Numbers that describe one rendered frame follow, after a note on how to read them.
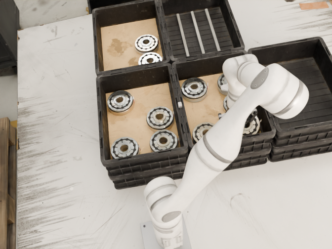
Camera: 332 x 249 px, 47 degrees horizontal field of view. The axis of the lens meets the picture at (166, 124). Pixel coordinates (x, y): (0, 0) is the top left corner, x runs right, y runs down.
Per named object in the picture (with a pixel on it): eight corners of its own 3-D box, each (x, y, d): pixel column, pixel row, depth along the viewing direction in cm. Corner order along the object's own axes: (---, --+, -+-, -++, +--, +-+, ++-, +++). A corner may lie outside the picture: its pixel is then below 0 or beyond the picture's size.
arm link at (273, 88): (277, 70, 74) (198, 152, 86) (312, 97, 76) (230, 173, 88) (270, 52, 81) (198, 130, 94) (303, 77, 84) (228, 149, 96)
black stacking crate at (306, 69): (353, 136, 137) (364, 118, 127) (272, 150, 136) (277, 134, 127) (313, 57, 158) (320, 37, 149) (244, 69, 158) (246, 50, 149)
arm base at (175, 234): (187, 243, 123) (186, 223, 109) (160, 253, 122) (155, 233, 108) (178, 218, 128) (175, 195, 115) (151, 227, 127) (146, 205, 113)
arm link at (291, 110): (274, 69, 102) (250, 52, 100) (321, 93, 77) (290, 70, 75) (253, 97, 104) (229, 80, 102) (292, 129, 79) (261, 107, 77)
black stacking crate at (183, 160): (189, 165, 136) (188, 149, 127) (108, 179, 136) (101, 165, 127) (172, 82, 158) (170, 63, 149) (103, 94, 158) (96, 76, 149)
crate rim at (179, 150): (189, 152, 128) (189, 149, 126) (102, 168, 128) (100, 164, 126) (171, 65, 150) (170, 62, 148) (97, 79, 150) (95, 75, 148)
